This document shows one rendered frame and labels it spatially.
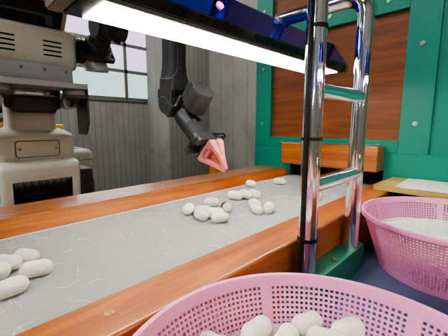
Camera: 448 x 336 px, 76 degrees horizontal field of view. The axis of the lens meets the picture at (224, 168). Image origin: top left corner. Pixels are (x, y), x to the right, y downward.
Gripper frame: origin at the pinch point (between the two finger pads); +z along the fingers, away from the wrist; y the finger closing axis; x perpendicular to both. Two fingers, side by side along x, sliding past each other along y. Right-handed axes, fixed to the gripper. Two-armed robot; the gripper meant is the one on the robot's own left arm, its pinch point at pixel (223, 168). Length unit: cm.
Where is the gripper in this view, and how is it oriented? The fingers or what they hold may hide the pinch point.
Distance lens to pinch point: 68.5
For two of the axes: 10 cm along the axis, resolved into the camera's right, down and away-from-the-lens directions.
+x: -4.6, 6.8, 5.7
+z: 5.4, 7.2, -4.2
